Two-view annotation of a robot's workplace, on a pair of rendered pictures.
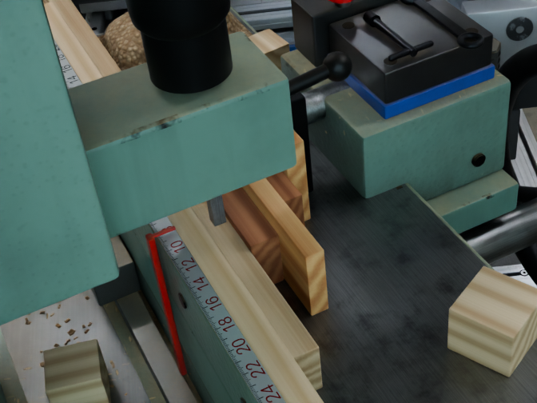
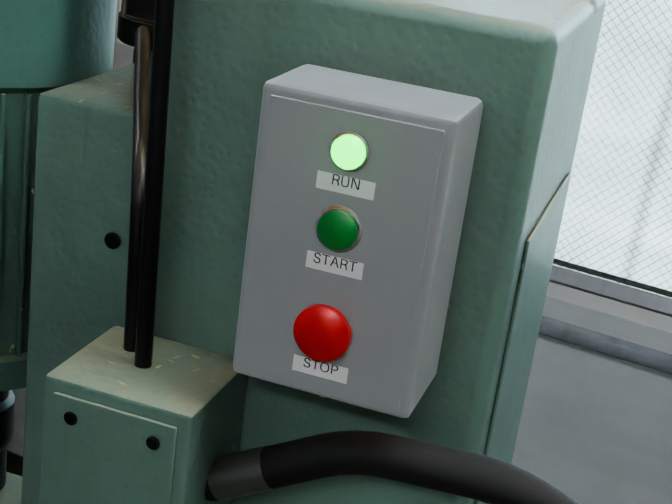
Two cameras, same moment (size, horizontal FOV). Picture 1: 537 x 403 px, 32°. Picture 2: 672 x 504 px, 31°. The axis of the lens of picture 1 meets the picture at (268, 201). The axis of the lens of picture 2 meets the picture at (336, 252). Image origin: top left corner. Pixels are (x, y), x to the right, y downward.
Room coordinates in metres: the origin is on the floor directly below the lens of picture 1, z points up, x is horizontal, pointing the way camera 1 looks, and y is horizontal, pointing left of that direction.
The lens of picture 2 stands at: (0.98, 0.74, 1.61)
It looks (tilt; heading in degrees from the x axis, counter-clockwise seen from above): 20 degrees down; 217
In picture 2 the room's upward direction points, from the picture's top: 8 degrees clockwise
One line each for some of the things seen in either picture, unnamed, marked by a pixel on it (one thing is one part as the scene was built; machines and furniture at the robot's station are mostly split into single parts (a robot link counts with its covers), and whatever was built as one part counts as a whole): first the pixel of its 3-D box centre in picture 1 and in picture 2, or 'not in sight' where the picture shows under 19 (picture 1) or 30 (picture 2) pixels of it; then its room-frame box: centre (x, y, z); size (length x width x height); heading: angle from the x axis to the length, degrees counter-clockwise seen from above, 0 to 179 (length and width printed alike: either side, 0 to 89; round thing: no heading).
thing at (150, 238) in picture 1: (177, 305); not in sight; (0.47, 0.08, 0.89); 0.02 x 0.01 x 0.14; 111
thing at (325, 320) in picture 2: not in sight; (322, 333); (0.54, 0.40, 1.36); 0.03 x 0.01 x 0.03; 111
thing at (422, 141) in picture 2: not in sight; (354, 239); (0.50, 0.39, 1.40); 0.10 x 0.06 x 0.16; 111
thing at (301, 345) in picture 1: (141, 131); not in sight; (0.65, 0.10, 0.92); 0.60 x 0.02 x 0.04; 21
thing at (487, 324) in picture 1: (495, 321); not in sight; (0.39, -0.14, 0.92); 0.05 x 0.04 x 0.04; 137
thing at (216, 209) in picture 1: (213, 193); not in sight; (0.49, 0.04, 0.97); 0.01 x 0.01 x 0.05; 21
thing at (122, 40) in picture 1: (168, 21); not in sight; (0.83, 0.08, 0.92); 0.14 x 0.09 x 0.04; 111
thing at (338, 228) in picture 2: not in sight; (337, 230); (0.54, 0.40, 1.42); 0.02 x 0.01 x 0.02; 111
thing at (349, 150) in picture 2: not in sight; (348, 152); (0.54, 0.40, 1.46); 0.02 x 0.01 x 0.02; 111
